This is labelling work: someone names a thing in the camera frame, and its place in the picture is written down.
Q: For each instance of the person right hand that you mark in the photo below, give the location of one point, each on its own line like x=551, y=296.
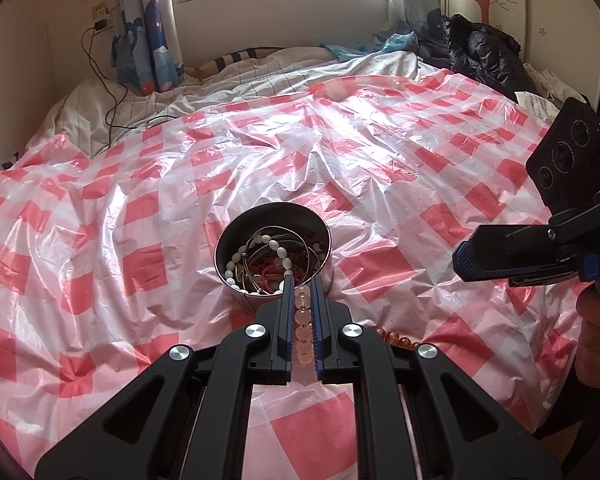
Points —
x=588, y=351

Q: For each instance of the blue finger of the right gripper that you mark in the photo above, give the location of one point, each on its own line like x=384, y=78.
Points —
x=511, y=252

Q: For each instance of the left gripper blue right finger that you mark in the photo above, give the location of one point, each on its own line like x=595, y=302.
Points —
x=417, y=414

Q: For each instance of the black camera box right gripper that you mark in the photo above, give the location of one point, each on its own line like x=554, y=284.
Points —
x=565, y=166

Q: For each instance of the silver wire bangle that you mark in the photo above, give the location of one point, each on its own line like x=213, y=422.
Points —
x=272, y=254

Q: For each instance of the cartoon print right curtain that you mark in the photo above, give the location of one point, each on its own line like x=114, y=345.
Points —
x=423, y=17

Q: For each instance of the light blue plastic bag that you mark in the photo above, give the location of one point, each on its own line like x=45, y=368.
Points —
x=394, y=43

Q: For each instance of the cartoon print curtain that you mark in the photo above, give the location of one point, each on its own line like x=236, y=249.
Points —
x=145, y=51
x=423, y=17

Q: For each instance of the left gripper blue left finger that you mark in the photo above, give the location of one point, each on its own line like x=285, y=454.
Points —
x=186, y=416

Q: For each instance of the round stainless steel tin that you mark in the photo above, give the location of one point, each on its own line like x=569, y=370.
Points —
x=288, y=215

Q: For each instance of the white papers beside bed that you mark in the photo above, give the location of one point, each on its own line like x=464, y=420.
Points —
x=548, y=96

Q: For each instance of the black puffer jacket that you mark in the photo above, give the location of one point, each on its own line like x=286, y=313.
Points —
x=477, y=51

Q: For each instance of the cartoon print left curtain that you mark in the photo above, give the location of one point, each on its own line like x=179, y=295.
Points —
x=145, y=51

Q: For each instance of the striped pillow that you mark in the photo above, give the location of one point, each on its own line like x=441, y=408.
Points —
x=215, y=66

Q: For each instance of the wardrobe with tree decal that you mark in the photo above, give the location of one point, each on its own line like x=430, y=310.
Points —
x=558, y=35

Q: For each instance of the wall power outlet with plug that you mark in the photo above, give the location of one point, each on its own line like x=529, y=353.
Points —
x=101, y=17

